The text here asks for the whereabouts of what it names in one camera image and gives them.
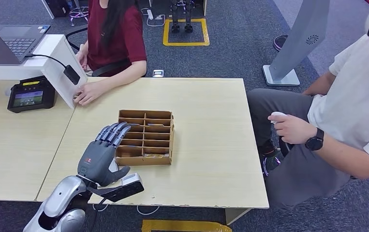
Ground black stool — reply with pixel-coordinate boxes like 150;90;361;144
279;139;292;158

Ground headset person's left hand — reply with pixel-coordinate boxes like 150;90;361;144
270;113;316;145

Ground person with headset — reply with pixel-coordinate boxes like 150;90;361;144
247;32;369;209

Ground black cabinet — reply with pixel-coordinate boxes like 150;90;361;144
42;0;71;20

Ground round black base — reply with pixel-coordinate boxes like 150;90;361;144
273;34;289;52

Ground white desk riser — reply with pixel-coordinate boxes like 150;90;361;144
0;34;88;110

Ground black office chair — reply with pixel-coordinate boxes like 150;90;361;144
65;27;148;77

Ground black robot legs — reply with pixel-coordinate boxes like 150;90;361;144
171;0;194;34

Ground black power adapter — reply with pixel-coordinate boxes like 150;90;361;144
63;64;81;86

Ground black bracket wrist camera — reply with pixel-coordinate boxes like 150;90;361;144
86;173;145;203

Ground chrome chair base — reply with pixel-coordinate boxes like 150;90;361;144
69;0;89;27

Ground grey standing kiosk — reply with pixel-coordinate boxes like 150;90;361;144
263;0;331;87

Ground white handheld controller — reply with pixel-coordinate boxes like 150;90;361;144
270;112;287;125

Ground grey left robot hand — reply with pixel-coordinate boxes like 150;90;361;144
76;121;132;188

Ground yellow floor tape strip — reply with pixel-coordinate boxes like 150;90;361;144
141;219;233;232

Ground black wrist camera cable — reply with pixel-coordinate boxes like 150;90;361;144
88;198;108;232

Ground black wrist watch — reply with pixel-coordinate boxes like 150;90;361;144
304;127;325;152

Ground black laptop cable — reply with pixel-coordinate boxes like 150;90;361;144
24;54;68;69

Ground white floor cable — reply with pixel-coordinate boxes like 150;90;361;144
141;8;166;28

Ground black payment terminal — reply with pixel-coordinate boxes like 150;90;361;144
7;75;57;114

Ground person's right hand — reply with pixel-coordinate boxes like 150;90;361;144
76;51;89;71

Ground yellow floor tape square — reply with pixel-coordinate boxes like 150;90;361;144
162;18;210;47

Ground grey laptop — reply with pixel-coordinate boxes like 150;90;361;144
0;12;51;66

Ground wooden compartment organizer box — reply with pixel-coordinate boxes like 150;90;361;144
115;110;175;167

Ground white cable under desk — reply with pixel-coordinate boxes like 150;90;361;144
136;205;161;216
92;203;110;213

